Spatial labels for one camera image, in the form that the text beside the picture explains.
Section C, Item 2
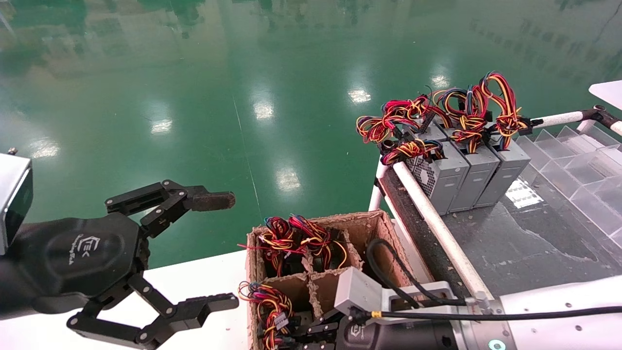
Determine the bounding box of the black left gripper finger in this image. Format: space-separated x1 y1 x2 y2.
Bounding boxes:
105 180 236 239

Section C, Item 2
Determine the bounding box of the short white frame pipe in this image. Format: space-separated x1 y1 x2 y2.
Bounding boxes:
530 111 584 128

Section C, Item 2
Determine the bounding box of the white board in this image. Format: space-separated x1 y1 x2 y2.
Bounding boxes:
589 80 622 110

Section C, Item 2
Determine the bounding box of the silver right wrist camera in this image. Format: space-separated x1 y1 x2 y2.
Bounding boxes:
334 266 389 317

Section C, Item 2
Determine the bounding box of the white frame leg pipe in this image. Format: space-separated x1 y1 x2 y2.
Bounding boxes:
368 159 389 212

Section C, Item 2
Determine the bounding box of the black pipe joint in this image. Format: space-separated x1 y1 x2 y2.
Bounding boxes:
581 105 622 131

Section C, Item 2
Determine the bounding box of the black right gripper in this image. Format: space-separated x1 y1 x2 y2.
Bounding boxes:
291 309 460 350

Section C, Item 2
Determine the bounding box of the thick black cable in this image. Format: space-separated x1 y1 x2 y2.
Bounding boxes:
365 238 469 308

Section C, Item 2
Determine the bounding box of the brown cardboard divider box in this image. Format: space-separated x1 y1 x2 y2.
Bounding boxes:
245 210 435 350

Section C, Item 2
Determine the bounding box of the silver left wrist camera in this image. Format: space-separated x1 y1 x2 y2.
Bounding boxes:
0 153 34 256

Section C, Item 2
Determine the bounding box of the grey power supply with fan grill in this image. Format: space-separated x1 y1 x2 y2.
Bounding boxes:
381 138 469 215

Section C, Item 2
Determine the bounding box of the clear acrylic divider tray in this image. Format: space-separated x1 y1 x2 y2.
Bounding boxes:
515 125 622 248

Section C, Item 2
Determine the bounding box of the thin black cable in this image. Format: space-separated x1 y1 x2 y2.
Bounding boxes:
350 305 622 322

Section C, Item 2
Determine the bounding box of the black textured rail strip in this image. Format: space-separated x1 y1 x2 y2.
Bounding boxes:
378 168 471 298

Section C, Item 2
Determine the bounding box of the grey power supply with wires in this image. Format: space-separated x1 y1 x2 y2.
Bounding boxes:
238 216 309 277
238 281 294 316
260 311 314 350
432 87 500 213
474 72 533 207
356 95 452 144
292 214 349 272

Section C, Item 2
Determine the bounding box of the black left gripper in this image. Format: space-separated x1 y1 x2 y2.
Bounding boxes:
0 212 240 350

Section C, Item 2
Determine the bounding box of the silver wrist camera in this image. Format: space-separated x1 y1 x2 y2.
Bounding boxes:
0 153 34 256
334 266 389 317

